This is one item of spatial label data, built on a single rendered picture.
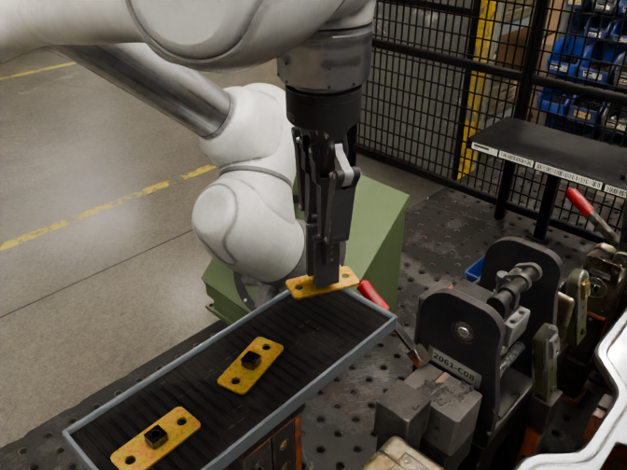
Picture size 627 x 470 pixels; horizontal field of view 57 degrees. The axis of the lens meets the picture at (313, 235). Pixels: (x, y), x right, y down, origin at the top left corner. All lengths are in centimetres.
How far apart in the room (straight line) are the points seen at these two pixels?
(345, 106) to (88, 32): 23
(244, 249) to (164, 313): 154
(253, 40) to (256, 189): 77
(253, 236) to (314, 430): 40
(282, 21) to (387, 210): 89
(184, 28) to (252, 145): 80
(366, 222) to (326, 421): 41
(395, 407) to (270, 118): 65
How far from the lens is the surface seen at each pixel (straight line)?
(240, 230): 106
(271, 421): 62
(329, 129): 56
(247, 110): 113
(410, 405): 72
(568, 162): 153
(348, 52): 53
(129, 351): 246
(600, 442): 88
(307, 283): 69
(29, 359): 257
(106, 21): 46
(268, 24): 34
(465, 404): 76
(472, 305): 73
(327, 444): 118
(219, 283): 138
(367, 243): 120
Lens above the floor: 164
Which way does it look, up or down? 33 degrees down
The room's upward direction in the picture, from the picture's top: straight up
